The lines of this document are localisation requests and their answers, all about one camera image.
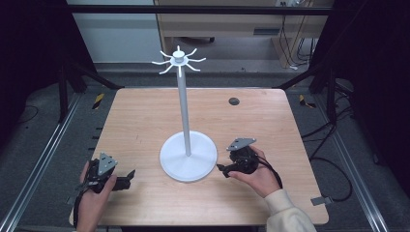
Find person's left hand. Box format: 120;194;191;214
76;160;118;211

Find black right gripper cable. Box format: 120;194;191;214
252;153;284;189

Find black curtain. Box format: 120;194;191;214
0;0;98;153
308;0;410;191

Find black floor cable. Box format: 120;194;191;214
301;105;355;204

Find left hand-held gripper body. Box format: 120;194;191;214
84;152;132;194

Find black horizontal frame bar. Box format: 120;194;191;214
65;4;335;16

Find aluminium floor rail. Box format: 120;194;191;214
0;92;82;232
312;93;391;232

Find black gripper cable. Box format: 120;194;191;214
73;188;85;229
252;153;284;189

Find white cabinet panel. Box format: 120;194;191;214
72;13;166;64

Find hanging black cables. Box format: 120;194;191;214
278;1;318;71

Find white hook stand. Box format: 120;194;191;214
151;44;219;184

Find person's right hand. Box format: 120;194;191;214
227;145;282;199

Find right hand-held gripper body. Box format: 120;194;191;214
225;137;261;177

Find grey metal bracket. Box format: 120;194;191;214
309;195;335;207

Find yellow black striped tape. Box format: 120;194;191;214
92;92;106;111
297;94;317;109

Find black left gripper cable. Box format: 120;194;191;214
73;188;85;229

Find black frame strut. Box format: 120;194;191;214
57;60;126;124
276;59;340;126

